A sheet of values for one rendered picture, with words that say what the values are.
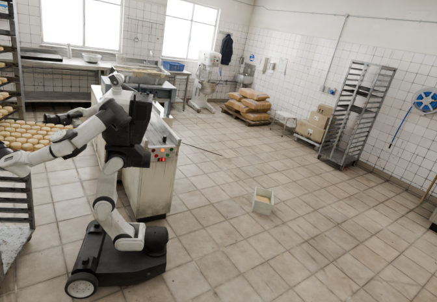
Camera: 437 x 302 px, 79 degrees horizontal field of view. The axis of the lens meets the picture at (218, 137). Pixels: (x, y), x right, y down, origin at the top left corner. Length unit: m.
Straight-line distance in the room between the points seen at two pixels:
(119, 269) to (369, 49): 5.10
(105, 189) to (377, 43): 4.95
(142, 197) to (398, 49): 4.61
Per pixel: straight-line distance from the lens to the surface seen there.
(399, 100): 5.38
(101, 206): 1.96
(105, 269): 2.19
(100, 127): 1.44
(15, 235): 2.60
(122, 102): 1.59
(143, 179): 2.44
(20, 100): 2.12
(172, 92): 2.95
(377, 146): 5.53
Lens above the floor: 1.82
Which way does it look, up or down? 21 degrees down
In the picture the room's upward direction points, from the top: 11 degrees clockwise
